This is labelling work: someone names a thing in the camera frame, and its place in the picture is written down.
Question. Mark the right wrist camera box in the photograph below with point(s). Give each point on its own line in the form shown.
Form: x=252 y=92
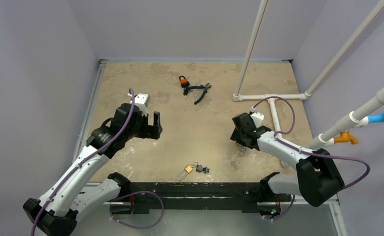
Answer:
x=257 y=118

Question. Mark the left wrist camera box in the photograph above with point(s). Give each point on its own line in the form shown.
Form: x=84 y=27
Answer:
x=142 y=100

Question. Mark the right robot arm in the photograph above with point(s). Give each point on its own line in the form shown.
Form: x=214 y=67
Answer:
x=317 y=178

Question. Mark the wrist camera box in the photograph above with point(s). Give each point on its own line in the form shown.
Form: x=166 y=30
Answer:
x=257 y=118
x=142 y=100

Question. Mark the grey insulated pipe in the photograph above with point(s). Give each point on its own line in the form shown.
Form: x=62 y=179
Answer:
x=349 y=121

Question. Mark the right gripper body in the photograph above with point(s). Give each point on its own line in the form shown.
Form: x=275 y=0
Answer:
x=238 y=138

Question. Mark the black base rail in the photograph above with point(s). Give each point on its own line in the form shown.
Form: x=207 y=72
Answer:
x=142 y=197

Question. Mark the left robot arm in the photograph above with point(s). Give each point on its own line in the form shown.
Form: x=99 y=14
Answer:
x=58 y=211

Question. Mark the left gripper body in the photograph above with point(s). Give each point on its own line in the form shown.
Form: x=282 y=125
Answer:
x=142 y=129

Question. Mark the orange tap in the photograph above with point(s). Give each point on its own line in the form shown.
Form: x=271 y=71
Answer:
x=345 y=137

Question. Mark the long shackle brass padlock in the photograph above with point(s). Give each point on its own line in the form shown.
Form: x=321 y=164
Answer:
x=184 y=172

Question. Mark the white pvc pipe frame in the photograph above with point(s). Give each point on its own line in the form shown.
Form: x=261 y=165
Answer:
x=338 y=59

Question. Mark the orange black padlock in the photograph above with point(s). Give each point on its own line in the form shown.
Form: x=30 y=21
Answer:
x=184 y=82

